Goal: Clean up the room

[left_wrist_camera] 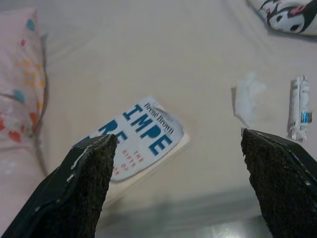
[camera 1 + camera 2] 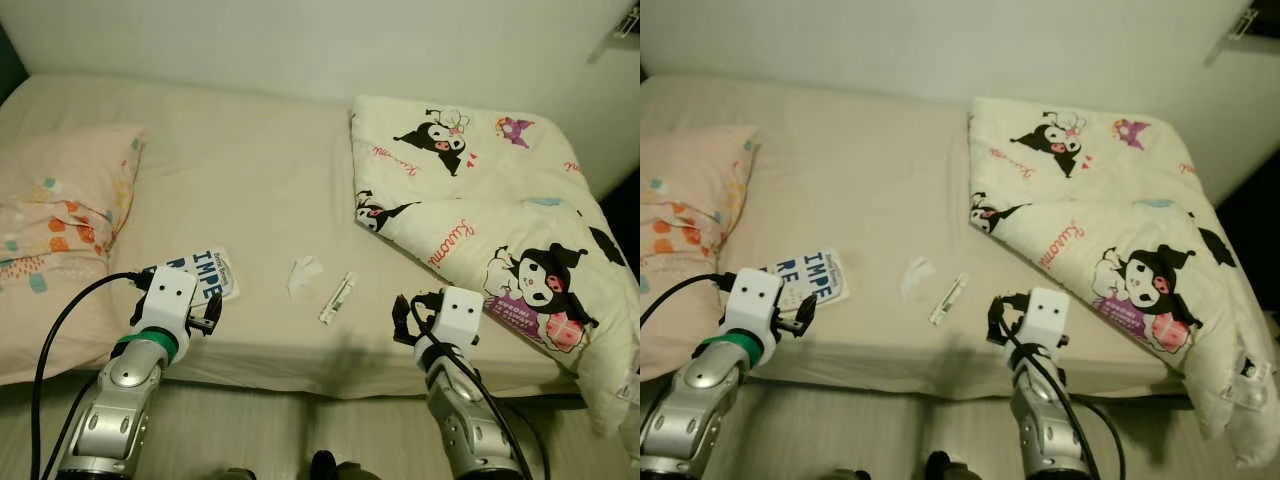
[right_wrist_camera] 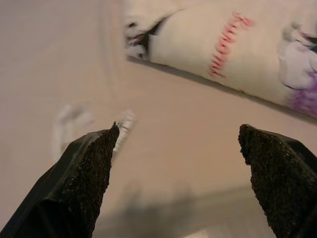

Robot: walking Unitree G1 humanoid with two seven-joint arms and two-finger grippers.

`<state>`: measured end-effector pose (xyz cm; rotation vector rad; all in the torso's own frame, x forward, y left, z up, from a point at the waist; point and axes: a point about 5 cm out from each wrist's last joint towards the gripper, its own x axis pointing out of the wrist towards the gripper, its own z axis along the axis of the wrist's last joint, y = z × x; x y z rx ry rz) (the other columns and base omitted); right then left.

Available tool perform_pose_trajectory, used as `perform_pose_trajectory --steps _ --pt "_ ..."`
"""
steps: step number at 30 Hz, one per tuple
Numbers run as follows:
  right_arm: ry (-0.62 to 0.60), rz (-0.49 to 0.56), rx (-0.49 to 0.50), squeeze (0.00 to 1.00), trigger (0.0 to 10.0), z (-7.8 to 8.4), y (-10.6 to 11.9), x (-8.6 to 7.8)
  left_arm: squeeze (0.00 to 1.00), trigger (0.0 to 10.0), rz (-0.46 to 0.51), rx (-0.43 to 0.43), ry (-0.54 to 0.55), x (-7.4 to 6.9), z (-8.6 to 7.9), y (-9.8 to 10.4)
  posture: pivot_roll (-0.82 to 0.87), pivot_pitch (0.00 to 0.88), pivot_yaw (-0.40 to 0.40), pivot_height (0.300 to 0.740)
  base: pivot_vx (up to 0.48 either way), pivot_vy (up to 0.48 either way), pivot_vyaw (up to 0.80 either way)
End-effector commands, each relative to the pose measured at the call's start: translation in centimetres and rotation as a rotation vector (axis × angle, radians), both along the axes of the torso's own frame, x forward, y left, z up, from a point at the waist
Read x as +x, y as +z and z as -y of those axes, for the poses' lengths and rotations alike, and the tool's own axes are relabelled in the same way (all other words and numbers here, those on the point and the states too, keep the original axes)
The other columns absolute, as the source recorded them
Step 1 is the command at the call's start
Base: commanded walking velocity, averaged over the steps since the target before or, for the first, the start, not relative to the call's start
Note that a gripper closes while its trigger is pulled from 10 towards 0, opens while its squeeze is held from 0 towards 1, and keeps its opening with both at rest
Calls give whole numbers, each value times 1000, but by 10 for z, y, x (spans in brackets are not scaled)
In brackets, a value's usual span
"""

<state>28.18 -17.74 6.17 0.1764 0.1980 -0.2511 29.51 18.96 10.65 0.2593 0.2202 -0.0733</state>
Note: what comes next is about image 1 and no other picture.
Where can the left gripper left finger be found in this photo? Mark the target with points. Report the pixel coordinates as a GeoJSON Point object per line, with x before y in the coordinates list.
{"type": "Point", "coordinates": [81, 183]}

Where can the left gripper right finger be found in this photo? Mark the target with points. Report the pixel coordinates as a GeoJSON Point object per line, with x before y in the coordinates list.
{"type": "Point", "coordinates": [280, 183]}

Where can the white squeezed tube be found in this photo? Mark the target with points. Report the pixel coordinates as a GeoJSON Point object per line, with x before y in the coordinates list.
{"type": "Point", "coordinates": [298, 106]}

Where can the white tissue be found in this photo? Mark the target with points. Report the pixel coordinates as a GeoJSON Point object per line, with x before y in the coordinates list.
{"type": "Point", "coordinates": [247, 101]}

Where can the pink patterned pillow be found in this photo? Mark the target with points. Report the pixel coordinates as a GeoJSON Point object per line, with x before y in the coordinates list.
{"type": "Point", "coordinates": [19, 74]}

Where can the white book blue letters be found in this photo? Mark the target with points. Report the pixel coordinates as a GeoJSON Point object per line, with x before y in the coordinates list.
{"type": "Point", "coordinates": [151, 124]}

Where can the cream cartoon print quilt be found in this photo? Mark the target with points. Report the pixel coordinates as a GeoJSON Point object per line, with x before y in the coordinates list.
{"type": "Point", "coordinates": [284, 17]}

